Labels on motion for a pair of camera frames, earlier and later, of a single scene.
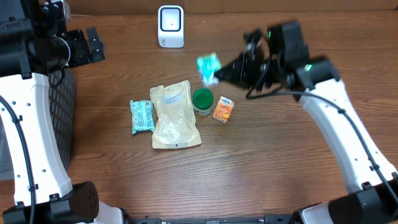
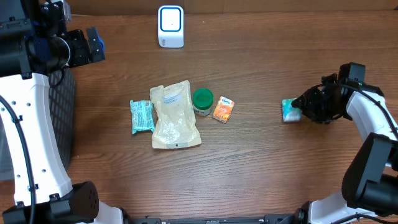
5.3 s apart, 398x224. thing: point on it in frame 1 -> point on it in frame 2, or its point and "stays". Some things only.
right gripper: (241, 68) -> (306, 105)
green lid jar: (203, 99) stays
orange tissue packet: (223, 109) stays
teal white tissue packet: (208, 65) -> (290, 114)
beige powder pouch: (175, 122) stays
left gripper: (81, 40) stays
